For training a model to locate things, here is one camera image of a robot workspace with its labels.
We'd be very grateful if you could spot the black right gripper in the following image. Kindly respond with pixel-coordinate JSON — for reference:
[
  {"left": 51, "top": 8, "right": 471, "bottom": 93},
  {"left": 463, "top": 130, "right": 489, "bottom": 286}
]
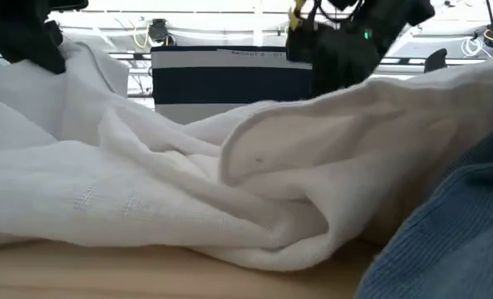
[{"left": 311, "top": 24, "right": 382, "bottom": 100}]

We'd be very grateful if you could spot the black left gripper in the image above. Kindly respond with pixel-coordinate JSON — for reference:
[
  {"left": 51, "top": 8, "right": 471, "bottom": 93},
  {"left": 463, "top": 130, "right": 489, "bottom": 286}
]
[{"left": 0, "top": 0, "right": 67, "bottom": 76}]

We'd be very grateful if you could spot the white knit garment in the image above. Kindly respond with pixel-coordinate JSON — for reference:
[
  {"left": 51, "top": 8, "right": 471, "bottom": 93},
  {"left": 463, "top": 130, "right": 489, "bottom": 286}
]
[{"left": 219, "top": 52, "right": 493, "bottom": 250}]

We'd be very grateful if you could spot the white gauze cloth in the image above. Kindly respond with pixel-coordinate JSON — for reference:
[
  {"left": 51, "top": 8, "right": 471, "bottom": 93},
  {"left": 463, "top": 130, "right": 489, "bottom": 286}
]
[{"left": 0, "top": 37, "right": 330, "bottom": 273}]

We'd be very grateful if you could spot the slate blue ribbed garment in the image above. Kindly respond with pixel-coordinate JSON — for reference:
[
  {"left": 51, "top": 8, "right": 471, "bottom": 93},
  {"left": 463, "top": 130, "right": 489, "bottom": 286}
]
[{"left": 353, "top": 122, "right": 493, "bottom": 299}]

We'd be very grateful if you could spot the grey horizontal beam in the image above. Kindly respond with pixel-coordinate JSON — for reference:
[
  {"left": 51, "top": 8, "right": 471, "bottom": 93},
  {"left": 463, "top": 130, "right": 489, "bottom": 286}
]
[{"left": 108, "top": 51, "right": 426, "bottom": 66}]

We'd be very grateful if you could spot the navy white striped fabric basket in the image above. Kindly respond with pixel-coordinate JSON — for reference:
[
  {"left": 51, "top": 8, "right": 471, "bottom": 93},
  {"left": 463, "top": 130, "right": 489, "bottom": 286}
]
[{"left": 150, "top": 44, "right": 316, "bottom": 125}]

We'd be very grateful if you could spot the thin black pole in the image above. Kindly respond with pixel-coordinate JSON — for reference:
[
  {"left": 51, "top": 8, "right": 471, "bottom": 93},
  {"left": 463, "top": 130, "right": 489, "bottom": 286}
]
[{"left": 485, "top": 0, "right": 493, "bottom": 57}]

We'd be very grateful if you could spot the black pedestal post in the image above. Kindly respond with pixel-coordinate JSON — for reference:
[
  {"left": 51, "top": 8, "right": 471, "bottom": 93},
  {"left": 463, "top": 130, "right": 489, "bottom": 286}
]
[{"left": 423, "top": 48, "right": 449, "bottom": 75}]

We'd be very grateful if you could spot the white cable coil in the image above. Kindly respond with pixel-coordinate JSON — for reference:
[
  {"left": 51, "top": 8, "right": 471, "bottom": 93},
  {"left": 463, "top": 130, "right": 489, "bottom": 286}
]
[{"left": 461, "top": 36, "right": 486, "bottom": 58}]

